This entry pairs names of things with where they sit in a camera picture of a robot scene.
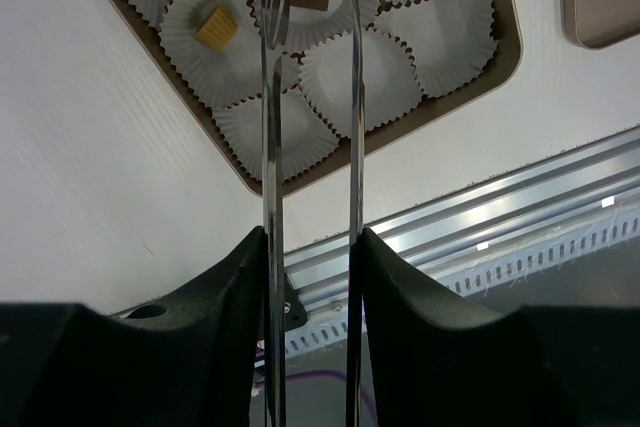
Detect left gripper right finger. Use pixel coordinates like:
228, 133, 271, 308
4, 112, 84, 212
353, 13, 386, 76
352, 229, 639, 426

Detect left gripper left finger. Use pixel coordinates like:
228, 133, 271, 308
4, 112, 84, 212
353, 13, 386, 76
1, 227, 267, 426

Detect yellow square chocolate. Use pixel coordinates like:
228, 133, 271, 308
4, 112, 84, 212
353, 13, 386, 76
195, 5, 238, 52

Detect metal tongs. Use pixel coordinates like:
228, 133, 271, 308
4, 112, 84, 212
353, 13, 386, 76
260, 0, 365, 426

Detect gold tin box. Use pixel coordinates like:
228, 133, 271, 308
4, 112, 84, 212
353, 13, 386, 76
111, 0, 522, 194

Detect slotted cable duct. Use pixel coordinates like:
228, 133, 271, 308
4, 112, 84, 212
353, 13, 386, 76
285, 211, 639, 358

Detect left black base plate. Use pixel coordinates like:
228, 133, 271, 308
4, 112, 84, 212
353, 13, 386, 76
284, 275, 308, 332

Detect aluminium front rail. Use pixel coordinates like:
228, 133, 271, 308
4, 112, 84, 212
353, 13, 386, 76
109, 126, 640, 321

